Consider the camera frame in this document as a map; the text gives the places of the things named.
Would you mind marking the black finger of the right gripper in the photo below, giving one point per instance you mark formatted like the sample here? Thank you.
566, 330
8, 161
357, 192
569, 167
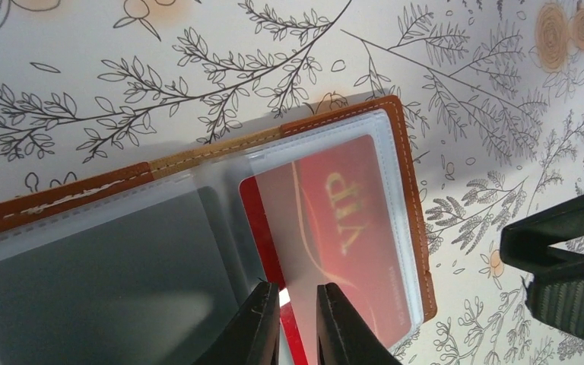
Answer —
555, 296

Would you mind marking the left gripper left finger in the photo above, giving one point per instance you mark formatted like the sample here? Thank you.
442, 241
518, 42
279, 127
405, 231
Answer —
252, 335

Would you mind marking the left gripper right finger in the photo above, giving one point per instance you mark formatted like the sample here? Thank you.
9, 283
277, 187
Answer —
343, 337

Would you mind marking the black card bottom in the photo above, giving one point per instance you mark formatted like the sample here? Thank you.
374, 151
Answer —
130, 284

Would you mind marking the red VIP card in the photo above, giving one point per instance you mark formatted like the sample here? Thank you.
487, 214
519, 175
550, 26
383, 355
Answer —
324, 219

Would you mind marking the brown leather card holder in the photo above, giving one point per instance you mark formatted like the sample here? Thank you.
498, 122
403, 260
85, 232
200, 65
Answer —
232, 253

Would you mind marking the floral patterned table mat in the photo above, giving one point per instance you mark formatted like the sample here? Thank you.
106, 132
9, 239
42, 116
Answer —
492, 93

